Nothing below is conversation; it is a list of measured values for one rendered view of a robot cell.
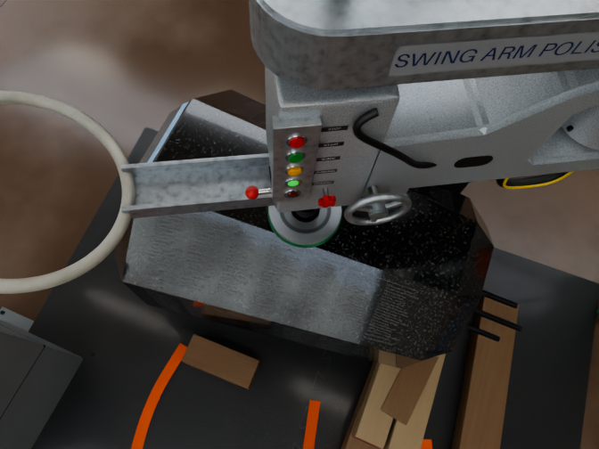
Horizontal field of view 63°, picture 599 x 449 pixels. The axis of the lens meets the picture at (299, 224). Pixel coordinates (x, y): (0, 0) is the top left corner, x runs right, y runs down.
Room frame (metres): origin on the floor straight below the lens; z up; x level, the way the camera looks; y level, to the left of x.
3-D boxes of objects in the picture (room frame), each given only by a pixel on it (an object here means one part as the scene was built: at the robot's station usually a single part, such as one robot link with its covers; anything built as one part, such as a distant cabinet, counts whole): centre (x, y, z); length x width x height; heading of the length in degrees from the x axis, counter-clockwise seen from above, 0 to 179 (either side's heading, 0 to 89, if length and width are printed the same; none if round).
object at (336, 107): (0.59, -0.09, 1.36); 0.36 x 0.22 x 0.45; 105
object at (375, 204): (0.49, -0.16, 1.24); 0.15 x 0.10 x 0.15; 105
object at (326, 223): (0.57, -0.01, 0.92); 0.21 x 0.21 x 0.01
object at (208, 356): (0.20, 0.25, 0.07); 0.30 x 0.12 x 0.12; 76
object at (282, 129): (0.45, 0.03, 1.41); 0.08 x 0.03 x 0.28; 105
